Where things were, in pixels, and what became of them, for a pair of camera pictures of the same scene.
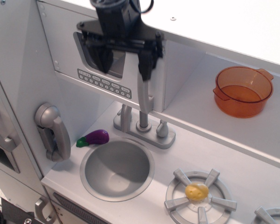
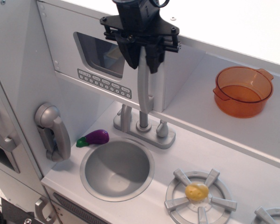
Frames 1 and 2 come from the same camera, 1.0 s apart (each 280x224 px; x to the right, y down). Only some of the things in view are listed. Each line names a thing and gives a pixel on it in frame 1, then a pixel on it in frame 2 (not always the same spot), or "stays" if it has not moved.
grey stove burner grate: [213, 209] stays
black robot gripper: [119, 26] -> [140, 19]
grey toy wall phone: [53, 132] stays
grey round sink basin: [117, 170] stays
